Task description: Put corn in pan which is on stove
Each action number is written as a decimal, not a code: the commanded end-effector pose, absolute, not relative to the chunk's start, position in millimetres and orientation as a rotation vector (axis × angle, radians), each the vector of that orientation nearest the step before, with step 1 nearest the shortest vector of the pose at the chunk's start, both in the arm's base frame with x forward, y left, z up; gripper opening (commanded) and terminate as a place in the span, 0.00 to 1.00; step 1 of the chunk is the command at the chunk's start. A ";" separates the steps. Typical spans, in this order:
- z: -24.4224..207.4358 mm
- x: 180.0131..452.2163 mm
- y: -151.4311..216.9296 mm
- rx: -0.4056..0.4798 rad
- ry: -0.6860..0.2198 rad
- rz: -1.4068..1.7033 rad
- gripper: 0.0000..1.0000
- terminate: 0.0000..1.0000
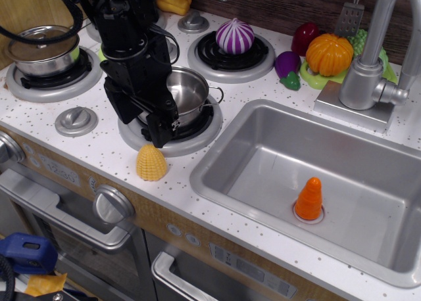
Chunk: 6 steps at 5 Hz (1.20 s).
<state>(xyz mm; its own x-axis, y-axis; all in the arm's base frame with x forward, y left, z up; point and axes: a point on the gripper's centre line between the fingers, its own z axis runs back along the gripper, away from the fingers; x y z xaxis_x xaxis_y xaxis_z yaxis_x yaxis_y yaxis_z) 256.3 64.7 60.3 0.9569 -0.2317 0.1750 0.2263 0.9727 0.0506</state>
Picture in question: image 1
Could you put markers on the silver oven dial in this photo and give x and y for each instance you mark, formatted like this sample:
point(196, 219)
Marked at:
point(10, 150)
point(111, 206)

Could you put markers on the front left stove burner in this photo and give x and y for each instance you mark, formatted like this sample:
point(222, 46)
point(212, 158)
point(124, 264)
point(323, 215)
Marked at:
point(76, 81)

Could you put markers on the silver dishwasher door handle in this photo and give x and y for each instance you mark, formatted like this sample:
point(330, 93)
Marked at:
point(184, 278)

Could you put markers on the yellow tape piece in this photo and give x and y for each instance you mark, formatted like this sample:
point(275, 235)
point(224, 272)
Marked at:
point(39, 285)

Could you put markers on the silver oven dial left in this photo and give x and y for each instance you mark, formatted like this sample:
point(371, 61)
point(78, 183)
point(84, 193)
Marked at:
point(10, 150)

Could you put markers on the silver toy faucet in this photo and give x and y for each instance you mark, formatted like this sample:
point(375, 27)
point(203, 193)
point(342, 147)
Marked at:
point(365, 98)

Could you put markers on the green toy lettuce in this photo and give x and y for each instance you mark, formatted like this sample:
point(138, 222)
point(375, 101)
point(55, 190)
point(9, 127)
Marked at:
point(358, 42)

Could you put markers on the grey stovetop knob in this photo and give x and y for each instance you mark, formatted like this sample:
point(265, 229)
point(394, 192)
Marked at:
point(193, 23)
point(76, 122)

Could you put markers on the grey stovetop knob back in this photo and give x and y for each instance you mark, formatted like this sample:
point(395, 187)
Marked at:
point(193, 23)

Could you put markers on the blue clamp tool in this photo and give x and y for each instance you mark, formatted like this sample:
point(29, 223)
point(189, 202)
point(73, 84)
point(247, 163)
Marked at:
point(29, 254)

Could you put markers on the grey stovetop knob front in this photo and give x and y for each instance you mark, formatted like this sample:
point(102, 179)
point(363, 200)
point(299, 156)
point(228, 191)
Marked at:
point(76, 122)

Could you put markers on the back right stove burner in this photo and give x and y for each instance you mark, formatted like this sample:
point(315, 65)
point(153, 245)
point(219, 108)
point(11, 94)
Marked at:
point(207, 58)

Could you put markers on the light green toy cutting board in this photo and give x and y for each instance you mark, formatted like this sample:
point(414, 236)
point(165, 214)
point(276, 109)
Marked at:
point(316, 80)

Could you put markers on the yellow toy bell pepper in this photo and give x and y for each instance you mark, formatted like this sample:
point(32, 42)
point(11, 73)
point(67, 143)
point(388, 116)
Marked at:
point(179, 7)

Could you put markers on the silver oven dial right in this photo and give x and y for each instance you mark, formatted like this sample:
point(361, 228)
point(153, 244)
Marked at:
point(111, 206)

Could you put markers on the back left stove burner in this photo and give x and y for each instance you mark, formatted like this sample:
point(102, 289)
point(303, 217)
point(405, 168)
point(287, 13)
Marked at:
point(92, 31)

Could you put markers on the front centre stove burner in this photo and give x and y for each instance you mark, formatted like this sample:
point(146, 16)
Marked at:
point(187, 144)

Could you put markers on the yellow toy corn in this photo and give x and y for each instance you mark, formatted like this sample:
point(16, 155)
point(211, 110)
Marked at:
point(150, 163)

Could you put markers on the stove burner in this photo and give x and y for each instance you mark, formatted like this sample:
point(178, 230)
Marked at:
point(207, 58)
point(187, 144)
point(92, 31)
point(76, 81)

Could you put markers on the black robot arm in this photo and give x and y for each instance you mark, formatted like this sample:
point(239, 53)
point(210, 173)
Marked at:
point(126, 17)

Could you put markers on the steel pot with lid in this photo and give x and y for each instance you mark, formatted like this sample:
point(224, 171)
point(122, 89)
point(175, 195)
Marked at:
point(43, 59)

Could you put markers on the silver oven door handle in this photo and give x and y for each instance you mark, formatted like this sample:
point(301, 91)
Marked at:
point(44, 204)

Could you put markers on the grey toy sink basin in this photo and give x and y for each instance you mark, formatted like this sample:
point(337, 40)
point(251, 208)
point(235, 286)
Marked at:
point(348, 194)

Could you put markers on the orange toy pumpkin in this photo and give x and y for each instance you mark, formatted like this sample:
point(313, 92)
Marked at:
point(329, 55)

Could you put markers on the green toy plate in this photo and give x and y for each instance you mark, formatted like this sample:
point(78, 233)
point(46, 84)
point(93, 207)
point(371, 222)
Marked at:
point(101, 54)

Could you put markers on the dark red toy pepper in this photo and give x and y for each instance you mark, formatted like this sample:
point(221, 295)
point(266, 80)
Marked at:
point(303, 36)

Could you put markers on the purple toy eggplant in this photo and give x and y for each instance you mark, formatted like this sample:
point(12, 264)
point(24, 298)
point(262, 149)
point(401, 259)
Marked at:
point(287, 66)

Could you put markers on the purple white toy onion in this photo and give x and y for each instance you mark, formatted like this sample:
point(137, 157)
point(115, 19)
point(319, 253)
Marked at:
point(235, 37)

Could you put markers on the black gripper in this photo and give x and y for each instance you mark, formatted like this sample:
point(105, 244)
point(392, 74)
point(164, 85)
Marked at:
point(137, 68)

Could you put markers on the orange toy carrot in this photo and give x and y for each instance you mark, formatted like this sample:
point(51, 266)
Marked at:
point(309, 202)

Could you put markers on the grey toy spatula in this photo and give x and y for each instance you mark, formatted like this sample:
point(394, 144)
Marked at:
point(349, 20)

